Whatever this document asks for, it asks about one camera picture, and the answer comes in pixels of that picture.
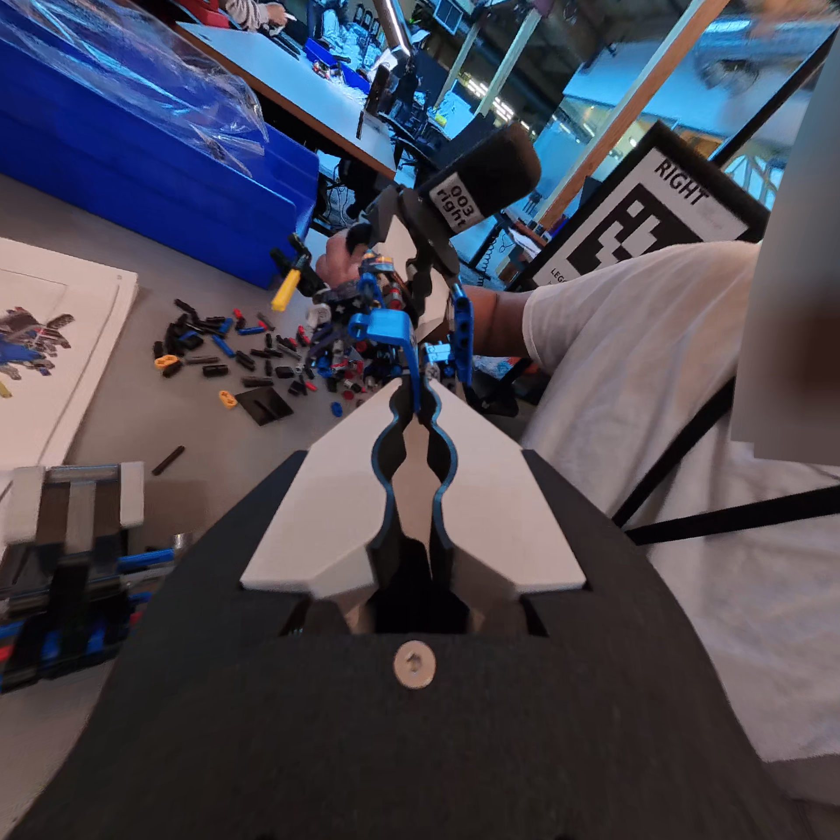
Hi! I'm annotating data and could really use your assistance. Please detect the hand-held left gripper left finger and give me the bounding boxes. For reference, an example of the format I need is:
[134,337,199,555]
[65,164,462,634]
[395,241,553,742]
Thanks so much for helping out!
[239,378,424,634]

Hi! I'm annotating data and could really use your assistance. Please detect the white instruction booklet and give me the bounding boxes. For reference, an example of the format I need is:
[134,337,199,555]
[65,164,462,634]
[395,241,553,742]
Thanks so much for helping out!
[0,236,139,471]

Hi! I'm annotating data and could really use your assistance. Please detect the wooden post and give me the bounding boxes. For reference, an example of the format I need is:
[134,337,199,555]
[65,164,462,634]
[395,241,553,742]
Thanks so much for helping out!
[537,0,731,227]

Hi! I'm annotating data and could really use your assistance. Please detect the pile of loose lego pieces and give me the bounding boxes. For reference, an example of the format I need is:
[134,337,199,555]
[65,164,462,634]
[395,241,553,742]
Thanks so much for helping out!
[154,298,375,413]

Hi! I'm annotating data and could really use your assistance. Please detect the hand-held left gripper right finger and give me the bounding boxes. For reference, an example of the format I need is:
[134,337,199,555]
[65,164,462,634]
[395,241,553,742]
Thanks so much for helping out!
[420,379,587,631]

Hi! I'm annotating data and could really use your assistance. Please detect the long white table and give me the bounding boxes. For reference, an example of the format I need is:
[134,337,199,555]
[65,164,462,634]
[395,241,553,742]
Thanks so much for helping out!
[174,22,399,179]

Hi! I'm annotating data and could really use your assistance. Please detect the black lego truck chassis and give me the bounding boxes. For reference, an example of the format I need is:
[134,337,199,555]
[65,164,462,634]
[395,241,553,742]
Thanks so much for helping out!
[271,236,421,395]

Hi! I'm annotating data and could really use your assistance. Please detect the person's right hand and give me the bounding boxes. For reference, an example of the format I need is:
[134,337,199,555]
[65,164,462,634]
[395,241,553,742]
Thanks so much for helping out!
[315,230,370,294]

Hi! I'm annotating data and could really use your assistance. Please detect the black flat lego panel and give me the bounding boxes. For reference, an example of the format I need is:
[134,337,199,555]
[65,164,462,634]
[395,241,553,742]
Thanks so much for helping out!
[235,387,294,426]

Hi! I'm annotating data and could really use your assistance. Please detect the clear plastic wrap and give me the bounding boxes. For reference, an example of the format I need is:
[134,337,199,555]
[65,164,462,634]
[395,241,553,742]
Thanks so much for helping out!
[0,0,270,179]

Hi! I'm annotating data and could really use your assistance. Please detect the black coiled cable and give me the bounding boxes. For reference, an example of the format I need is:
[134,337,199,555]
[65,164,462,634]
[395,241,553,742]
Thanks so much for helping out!
[478,222,508,284]

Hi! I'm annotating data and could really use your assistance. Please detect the blue flame lego body section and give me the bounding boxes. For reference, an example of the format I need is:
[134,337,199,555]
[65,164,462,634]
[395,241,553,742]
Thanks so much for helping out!
[348,295,475,417]

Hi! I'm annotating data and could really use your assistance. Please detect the black harness strap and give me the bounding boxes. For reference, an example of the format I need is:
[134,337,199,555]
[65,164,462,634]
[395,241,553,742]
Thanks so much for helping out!
[610,379,840,547]

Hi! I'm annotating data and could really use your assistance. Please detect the blue parts tray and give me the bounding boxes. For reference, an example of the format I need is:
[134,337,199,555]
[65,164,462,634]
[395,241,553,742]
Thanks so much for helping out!
[304,38,372,94]

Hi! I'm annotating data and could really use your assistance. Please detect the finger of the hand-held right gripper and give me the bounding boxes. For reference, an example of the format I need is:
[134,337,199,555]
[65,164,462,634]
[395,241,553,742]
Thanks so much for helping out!
[382,217,423,263]
[406,258,457,343]

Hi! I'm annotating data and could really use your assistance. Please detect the black framed marker board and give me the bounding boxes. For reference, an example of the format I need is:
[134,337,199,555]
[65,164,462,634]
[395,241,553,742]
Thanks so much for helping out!
[505,121,770,294]

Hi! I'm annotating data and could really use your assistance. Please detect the person's right forearm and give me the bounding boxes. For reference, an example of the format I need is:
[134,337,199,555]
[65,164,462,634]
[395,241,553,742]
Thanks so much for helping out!
[459,285,534,363]

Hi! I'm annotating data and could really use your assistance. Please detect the black office chair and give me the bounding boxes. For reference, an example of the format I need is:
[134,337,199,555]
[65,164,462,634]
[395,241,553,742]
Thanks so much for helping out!
[379,108,450,173]

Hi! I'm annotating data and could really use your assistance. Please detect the grey black blue device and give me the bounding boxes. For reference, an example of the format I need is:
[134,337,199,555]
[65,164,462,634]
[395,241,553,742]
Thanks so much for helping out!
[0,462,177,694]

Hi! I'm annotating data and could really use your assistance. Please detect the blue plastic storage bin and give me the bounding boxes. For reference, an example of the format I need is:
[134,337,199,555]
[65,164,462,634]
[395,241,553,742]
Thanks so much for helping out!
[0,0,320,290]

